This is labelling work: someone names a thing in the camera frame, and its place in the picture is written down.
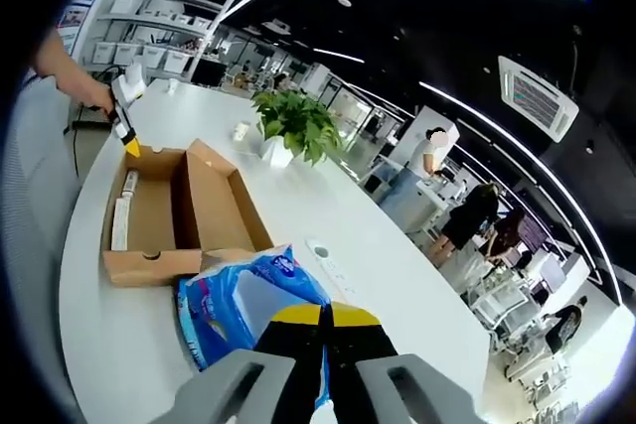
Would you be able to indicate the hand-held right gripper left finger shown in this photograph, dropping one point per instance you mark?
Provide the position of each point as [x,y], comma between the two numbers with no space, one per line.
[288,369]

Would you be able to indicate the small white carton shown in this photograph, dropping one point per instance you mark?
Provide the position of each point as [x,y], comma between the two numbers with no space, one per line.
[120,225]

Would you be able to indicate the row of white storage bins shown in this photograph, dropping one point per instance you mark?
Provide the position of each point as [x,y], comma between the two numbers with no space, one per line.
[149,54]

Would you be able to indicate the person's left hand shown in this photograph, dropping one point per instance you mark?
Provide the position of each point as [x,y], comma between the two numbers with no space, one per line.
[99,98]

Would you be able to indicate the ceiling air conditioner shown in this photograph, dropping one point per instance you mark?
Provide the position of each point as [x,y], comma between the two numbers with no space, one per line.
[539,98]

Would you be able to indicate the small white container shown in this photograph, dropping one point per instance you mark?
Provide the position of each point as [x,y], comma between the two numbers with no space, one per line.
[171,89]

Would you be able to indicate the blue soft tissue pack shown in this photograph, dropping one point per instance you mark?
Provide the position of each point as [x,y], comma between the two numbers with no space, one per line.
[218,305]

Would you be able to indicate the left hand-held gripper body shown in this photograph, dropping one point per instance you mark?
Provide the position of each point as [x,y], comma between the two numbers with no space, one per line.
[130,86]

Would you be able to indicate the green potted plant white pot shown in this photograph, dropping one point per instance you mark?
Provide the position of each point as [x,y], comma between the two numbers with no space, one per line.
[298,121]

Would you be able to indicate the grey mesh office chair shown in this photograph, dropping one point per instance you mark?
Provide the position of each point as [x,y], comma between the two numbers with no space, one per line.
[35,245]

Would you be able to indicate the brown cardboard shoe box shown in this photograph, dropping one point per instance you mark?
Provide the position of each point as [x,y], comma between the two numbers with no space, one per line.
[213,205]

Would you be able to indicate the curved ceiling light strip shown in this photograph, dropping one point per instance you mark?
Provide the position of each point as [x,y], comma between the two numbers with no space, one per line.
[522,146]

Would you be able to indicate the white table power strip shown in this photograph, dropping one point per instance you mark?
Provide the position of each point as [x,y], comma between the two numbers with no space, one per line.
[330,265]

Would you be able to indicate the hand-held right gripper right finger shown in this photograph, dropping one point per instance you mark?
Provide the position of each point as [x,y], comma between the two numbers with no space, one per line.
[358,369]

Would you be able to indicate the row of white office chairs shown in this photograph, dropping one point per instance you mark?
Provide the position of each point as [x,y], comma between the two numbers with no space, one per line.
[502,300]

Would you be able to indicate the white storage shelf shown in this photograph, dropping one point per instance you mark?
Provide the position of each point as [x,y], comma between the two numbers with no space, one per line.
[164,12]

